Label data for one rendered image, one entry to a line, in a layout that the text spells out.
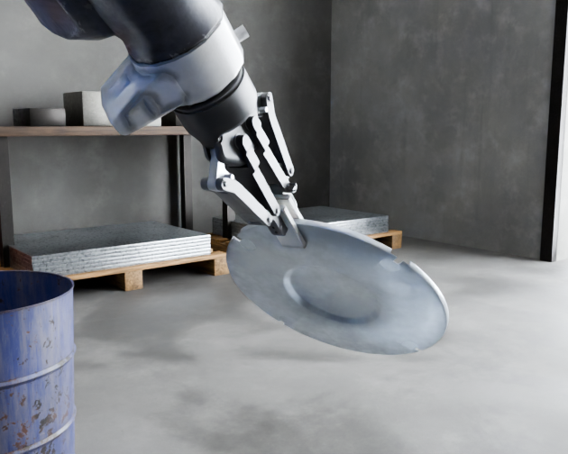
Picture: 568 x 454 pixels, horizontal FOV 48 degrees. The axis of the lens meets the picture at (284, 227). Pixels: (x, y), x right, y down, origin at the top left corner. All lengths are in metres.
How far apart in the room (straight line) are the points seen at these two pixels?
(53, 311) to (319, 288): 0.81
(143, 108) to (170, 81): 0.03
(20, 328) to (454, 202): 3.77
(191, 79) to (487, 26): 4.21
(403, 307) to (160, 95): 0.40
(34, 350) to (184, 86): 1.03
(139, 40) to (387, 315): 0.46
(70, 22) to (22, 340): 1.00
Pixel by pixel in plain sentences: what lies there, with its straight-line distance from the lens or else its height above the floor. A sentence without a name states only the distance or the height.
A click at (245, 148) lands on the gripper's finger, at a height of 0.83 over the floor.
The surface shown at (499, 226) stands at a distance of 4.61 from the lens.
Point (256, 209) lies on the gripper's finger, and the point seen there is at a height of 0.77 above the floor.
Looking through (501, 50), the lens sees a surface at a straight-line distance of 4.61.
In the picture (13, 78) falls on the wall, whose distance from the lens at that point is 4.32.
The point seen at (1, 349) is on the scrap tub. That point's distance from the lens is 1.46.
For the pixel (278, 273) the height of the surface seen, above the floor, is 0.67.
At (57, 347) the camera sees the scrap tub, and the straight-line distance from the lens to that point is 1.54.
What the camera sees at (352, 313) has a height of 0.61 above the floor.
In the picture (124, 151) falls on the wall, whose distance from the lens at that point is 4.56.
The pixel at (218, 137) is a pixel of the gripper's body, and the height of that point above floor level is 0.84.
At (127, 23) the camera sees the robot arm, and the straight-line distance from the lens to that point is 0.53.
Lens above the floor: 0.85
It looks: 9 degrees down
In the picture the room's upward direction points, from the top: straight up
